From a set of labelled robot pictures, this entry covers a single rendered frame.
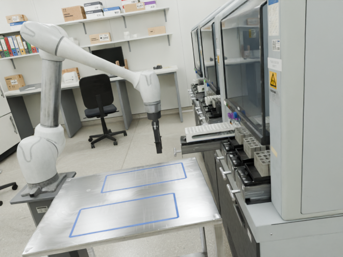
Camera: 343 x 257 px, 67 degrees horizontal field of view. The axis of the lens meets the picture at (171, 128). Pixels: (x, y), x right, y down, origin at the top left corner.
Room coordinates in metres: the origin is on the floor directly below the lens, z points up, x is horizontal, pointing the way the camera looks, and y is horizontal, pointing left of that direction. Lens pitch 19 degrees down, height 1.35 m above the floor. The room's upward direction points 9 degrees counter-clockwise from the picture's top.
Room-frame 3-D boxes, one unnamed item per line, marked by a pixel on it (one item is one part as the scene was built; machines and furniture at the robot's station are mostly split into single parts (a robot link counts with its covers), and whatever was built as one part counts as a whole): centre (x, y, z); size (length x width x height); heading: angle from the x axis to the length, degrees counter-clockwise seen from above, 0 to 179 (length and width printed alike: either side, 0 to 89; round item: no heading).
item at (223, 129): (1.33, -0.22, 0.83); 0.30 x 0.10 x 0.06; 88
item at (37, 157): (1.28, 0.73, 0.87); 0.18 x 0.16 x 0.22; 4
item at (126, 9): (4.59, 0.30, 1.92); 0.33 x 0.01 x 0.12; 88
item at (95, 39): (4.72, 0.97, 1.54); 0.33 x 0.20 x 0.15; 95
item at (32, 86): (4.45, 2.22, 0.93); 0.35 x 0.26 x 0.06; 2
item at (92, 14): (4.72, 0.97, 1.92); 0.26 x 0.19 x 0.12; 92
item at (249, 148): (1.02, -0.32, 0.85); 0.12 x 0.02 x 0.06; 177
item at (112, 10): (4.71, 0.68, 1.92); 0.26 x 0.19 x 0.11; 90
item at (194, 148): (1.33, -0.36, 0.78); 0.73 x 0.14 x 0.09; 88
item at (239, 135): (1.18, -0.33, 0.85); 0.12 x 0.02 x 0.06; 179
